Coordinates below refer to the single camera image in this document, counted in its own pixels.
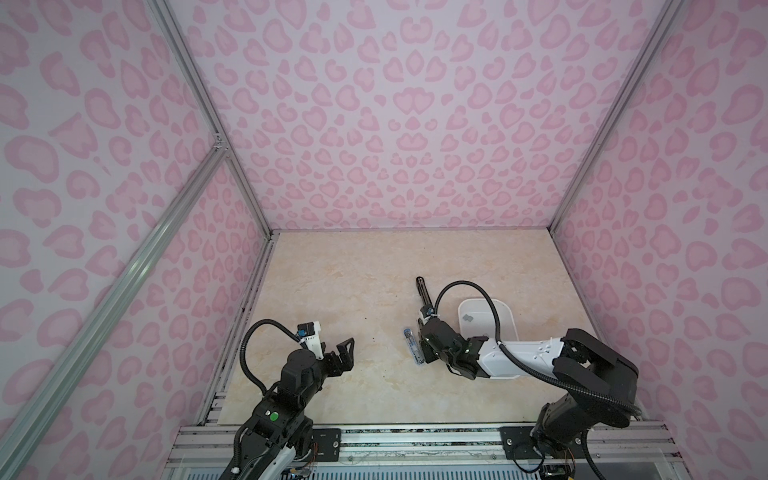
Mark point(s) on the blue mini stapler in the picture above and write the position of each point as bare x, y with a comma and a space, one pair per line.
414, 346

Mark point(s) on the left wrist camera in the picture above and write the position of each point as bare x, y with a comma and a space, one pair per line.
309, 338

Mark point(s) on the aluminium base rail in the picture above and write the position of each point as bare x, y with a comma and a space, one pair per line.
644, 450

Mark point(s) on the white plastic bin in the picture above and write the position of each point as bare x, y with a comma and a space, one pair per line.
483, 323

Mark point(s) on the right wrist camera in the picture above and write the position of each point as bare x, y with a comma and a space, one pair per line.
426, 313

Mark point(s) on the right mounting plate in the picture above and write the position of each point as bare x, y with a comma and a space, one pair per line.
518, 444

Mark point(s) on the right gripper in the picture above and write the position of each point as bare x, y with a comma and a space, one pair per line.
424, 347

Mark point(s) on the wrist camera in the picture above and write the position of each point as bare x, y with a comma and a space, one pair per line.
426, 313
309, 338

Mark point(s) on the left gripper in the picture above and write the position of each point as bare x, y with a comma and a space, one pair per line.
345, 359

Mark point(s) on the mounting plate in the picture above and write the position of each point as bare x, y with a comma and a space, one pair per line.
518, 444
320, 445

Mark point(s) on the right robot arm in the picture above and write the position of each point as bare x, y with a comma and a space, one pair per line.
600, 384

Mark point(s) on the black stapler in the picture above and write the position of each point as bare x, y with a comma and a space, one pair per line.
423, 292

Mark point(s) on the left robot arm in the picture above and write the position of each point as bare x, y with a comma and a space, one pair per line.
278, 432

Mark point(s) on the left mounting plate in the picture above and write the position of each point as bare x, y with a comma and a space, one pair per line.
320, 445

